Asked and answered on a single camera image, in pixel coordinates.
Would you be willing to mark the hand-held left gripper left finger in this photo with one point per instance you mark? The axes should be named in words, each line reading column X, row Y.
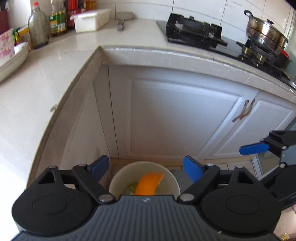
column 100, row 166

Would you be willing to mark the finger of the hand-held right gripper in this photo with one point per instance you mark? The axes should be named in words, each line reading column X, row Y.
column 253, row 148
column 270, row 175

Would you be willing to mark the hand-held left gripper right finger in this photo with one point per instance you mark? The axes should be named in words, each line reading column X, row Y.
column 193, row 169

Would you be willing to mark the cream plastic trash bin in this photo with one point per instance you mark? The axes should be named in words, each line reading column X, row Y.
column 124, row 172

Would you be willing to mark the orange peel with pulp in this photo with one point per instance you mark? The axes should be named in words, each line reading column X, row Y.
column 148, row 183

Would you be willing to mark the white cabinet door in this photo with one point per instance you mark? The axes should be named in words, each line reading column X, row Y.
column 87, row 129
column 173, row 115
column 272, row 115

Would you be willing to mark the small black red pot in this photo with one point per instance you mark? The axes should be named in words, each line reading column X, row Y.
column 284, row 60

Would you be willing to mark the black gas stove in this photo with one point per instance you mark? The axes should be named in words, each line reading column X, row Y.
column 222, row 46

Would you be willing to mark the steel cooking pot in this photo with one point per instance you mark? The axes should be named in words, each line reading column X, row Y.
column 263, row 34

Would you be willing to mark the metal spatula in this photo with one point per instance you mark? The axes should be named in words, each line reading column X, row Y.
column 121, row 23

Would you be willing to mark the white plastic lidded box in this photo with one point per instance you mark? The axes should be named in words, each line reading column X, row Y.
column 89, row 20

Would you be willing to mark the white floral bowl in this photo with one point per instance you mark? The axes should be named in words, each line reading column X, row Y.
column 5, row 37
column 5, row 53

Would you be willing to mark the green label oil bottle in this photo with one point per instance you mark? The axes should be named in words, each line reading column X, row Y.
column 57, row 23

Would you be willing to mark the red capped glass bottle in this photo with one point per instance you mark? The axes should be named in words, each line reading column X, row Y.
column 38, row 27

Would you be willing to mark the red label sauce bottle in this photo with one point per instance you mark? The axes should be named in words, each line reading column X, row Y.
column 72, row 14

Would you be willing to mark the yellow capped sauce bottle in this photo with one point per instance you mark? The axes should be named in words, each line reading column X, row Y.
column 89, row 4

